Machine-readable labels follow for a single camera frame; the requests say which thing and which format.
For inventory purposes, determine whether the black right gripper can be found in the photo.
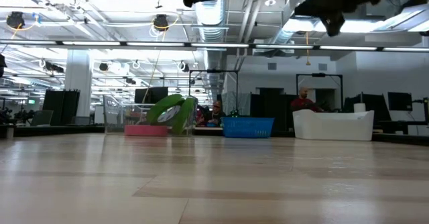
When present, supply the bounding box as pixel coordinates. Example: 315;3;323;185
294;0;356;37

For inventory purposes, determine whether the yellow hanging pendant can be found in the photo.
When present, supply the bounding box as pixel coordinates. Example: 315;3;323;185
304;31;311;66

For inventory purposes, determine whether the long light bar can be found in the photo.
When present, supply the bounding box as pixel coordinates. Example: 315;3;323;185
0;40;429;52

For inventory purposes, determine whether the black metal stand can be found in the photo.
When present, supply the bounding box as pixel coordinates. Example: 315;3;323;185
296;72;344;113

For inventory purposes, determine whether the person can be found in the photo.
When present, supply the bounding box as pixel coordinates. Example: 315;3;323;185
290;87;325;113
197;99;227;128

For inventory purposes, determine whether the black monitor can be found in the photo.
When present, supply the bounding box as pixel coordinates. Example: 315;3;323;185
387;91;413;111
134;87;169;105

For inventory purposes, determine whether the black partition panel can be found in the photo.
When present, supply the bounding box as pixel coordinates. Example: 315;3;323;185
42;89;80;126
343;93;391;121

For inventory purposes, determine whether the white plastic bin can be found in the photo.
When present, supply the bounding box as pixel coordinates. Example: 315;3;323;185
292;109;375;141

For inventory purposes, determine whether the blue plastic basket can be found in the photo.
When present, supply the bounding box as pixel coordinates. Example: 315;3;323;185
221;117;275;139

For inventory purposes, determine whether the clear plastic container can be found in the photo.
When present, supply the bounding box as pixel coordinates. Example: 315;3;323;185
103;95;198;136

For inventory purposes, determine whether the white round column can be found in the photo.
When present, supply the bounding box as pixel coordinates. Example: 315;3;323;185
65;49;92;117

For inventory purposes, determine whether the grey chair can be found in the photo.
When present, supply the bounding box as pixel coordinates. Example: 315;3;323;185
32;109;54;127

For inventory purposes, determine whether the silver ventilation duct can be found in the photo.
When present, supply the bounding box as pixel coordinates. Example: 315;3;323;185
267;0;302;46
192;0;231;99

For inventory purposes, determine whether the black aluminium frame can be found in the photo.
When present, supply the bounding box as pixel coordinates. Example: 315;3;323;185
0;125;429;147

